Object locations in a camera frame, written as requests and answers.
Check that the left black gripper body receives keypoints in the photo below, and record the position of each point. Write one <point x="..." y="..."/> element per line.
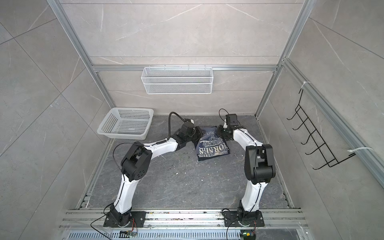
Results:
<point x="196" y="134"/>

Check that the white wire mesh wall basket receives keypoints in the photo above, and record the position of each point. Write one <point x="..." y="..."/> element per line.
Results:
<point x="178" y="80"/>

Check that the white slotted cable duct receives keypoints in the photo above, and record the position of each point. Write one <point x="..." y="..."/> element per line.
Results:
<point x="160" y="235"/>

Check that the aluminium frame profiles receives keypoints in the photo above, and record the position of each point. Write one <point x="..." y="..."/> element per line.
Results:
<point x="370" y="159"/>

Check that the black wire hook rack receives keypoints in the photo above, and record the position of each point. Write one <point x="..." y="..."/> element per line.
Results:
<point x="314" y="136"/>

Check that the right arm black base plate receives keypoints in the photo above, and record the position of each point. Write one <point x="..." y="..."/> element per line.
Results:
<point x="240" y="219"/>

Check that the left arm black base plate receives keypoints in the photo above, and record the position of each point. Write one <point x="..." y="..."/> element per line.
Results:
<point x="129" y="219"/>

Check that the aluminium mounting rail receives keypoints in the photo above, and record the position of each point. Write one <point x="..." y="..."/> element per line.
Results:
<point x="189" y="219"/>

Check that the small circuit board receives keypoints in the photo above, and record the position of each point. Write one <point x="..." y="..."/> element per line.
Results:
<point x="127" y="234"/>

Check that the navy tank top red trim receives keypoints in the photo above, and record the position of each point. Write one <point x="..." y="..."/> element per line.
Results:
<point x="211" y="156"/>

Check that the grey blue tank top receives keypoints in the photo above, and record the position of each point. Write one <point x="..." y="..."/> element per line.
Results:
<point x="211" y="143"/>

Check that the white plastic laundry basket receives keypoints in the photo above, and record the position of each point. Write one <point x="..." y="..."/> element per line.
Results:
<point x="126" y="123"/>

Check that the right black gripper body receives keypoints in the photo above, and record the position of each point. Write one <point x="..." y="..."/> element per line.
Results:
<point x="222" y="132"/>

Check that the white zip tie lower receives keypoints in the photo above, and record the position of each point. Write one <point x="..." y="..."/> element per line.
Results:
<point x="359" y="149"/>

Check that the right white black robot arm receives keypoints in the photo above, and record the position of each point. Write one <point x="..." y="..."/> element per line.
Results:
<point x="259" y="168"/>

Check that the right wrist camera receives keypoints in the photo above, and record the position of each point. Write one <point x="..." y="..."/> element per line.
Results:
<point x="232" y="120"/>

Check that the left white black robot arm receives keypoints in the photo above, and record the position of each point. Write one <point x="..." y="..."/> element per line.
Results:
<point x="135" y="165"/>

